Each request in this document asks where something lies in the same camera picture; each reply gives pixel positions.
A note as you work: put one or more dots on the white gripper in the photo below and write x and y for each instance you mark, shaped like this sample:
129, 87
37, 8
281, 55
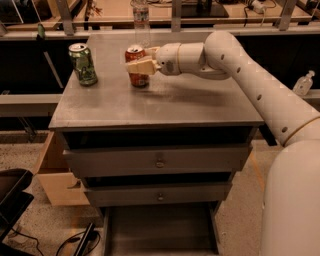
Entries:
167, 59

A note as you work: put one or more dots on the red coke can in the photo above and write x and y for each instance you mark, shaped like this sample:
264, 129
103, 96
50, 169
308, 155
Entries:
135, 52

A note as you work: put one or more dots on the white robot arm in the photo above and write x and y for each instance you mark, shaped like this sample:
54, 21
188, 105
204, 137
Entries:
291, 204

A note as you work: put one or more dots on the green soda can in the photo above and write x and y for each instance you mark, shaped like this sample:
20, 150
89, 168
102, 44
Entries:
82, 62

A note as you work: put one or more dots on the grey drawer cabinet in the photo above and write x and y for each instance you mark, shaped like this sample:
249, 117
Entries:
172, 112

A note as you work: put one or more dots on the grey top drawer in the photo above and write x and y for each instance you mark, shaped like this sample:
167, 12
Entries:
156, 161

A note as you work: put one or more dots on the grey middle drawer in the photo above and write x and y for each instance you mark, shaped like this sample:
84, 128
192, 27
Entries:
156, 194

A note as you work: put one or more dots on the open grey bottom drawer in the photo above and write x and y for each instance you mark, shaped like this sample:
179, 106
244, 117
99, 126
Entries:
161, 230

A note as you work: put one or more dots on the clear plastic water bottle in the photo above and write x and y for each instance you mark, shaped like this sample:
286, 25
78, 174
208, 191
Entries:
140, 11

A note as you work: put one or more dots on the hand sanitizer bottle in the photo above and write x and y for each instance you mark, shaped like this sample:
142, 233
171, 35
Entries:
304, 83

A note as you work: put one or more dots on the light wooden box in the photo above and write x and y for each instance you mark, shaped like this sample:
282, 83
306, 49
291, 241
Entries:
60, 185

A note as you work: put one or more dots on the black chair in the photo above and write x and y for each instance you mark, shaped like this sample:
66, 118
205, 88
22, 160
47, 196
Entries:
13, 202

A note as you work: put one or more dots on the black flat device on floor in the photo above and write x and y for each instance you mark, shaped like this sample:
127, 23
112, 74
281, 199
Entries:
87, 238

